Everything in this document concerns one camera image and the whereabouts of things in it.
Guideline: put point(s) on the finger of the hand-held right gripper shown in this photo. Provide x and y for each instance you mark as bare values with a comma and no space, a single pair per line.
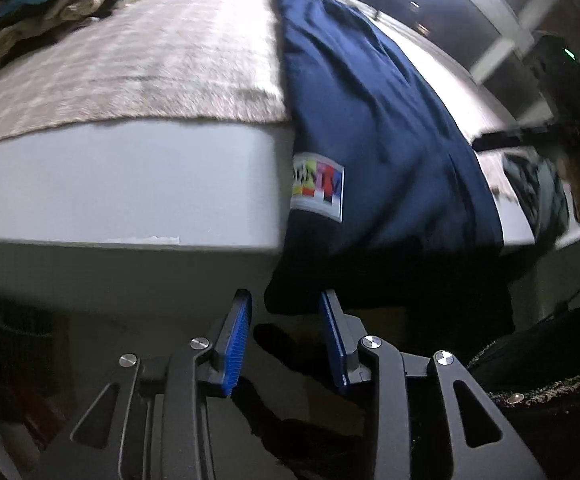
509,138

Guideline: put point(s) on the grey garment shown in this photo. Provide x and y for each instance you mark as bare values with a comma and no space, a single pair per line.
539,190

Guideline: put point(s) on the navy blue t-shirt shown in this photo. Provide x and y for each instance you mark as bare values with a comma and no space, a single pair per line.
394,135

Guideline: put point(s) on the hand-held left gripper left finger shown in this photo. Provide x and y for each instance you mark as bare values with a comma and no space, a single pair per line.
235,340

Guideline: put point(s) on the pink plaid blanket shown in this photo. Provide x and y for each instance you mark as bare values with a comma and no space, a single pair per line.
120,70

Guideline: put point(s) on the black sequined sweater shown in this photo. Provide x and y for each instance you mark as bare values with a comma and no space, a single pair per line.
559,410

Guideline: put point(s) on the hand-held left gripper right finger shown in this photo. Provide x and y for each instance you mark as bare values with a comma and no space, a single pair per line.
332,340

